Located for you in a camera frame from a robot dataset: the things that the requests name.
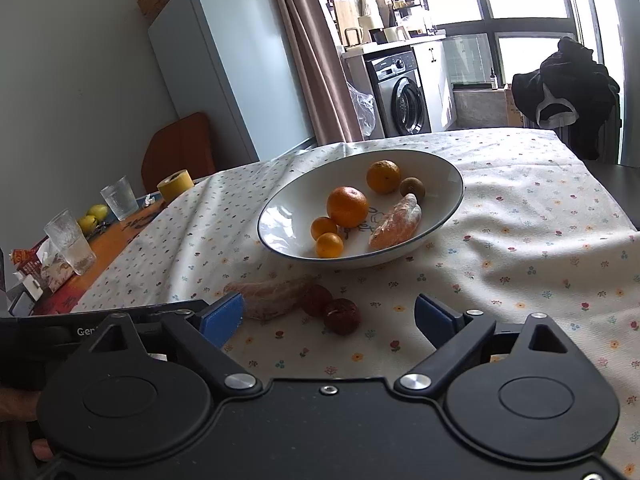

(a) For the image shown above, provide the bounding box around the dark red fruit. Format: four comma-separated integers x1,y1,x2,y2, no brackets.
298,284,333,318
323,298,361,336

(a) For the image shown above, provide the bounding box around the peeled orange mandarin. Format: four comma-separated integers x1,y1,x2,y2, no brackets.
369,193,422,250

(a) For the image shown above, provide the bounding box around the small kumquat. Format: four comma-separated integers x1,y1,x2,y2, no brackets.
314,232,344,258
310,217,338,240

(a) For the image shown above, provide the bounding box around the brown longan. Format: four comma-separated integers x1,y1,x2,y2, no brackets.
399,177,425,203

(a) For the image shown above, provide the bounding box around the large orange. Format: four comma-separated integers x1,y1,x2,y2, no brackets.
326,186,369,229

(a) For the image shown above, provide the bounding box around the white kitchen cabinet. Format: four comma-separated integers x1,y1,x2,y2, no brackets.
413,40,457,132

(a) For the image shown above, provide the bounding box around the black kitchen shelf rack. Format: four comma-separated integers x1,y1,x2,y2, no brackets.
390,0,430,37

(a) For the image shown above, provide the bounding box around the person's left hand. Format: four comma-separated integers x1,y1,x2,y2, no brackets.
0,389,56,463

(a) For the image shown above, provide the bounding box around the floral tissue box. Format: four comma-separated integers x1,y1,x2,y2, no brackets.
36,238,75,292

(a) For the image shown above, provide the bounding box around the clear glass near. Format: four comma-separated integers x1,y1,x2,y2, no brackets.
44,209,96,275

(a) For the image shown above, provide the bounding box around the clear glass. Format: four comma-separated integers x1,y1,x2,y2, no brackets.
101,177,139,221
44,209,96,275

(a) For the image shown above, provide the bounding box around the orange cat placemat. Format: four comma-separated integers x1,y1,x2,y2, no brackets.
32,197,165,315

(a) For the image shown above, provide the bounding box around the floral white tablecloth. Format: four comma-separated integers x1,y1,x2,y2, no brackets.
78,129,639,478

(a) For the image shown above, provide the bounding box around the yellow lemon pair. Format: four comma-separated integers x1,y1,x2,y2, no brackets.
77,204,110,236

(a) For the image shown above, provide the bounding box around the white ceramic bowl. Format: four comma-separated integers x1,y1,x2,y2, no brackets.
257,148,464,270

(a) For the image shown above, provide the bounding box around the yellow tape roll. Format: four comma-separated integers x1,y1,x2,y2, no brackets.
157,169,194,204

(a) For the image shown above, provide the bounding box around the clear glass far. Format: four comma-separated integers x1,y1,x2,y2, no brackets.
101,177,139,221

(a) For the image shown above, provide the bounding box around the cardboard box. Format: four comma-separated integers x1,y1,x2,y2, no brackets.
504,84,524,128

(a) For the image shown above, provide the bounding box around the white plastic bag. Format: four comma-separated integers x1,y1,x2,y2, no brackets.
347,82,376,140

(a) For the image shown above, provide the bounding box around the grey washing machine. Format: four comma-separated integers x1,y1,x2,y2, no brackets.
364,50,432,138

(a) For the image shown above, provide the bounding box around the black clothing on chair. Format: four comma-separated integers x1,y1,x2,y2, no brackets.
511,37,620,160

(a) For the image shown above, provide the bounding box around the brown curtain left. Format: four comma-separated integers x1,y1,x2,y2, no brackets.
277,0,362,145

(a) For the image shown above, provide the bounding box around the white refrigerator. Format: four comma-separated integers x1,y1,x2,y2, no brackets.
149,0,314,169

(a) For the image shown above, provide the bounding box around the wooden cutting board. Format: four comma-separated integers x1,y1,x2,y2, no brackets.
333,0,362,48

